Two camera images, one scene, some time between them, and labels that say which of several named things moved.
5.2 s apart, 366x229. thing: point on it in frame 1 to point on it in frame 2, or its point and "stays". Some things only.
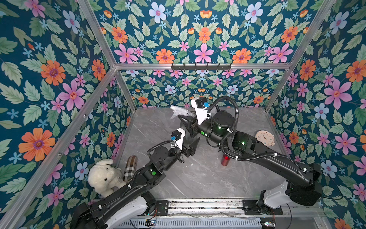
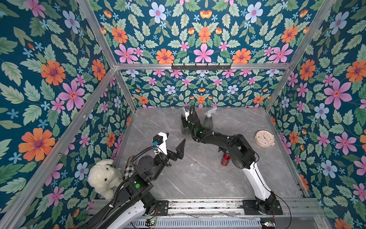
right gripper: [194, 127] stays
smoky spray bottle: [184, 120] stays
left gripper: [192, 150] to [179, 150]
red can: [225, 160] stays
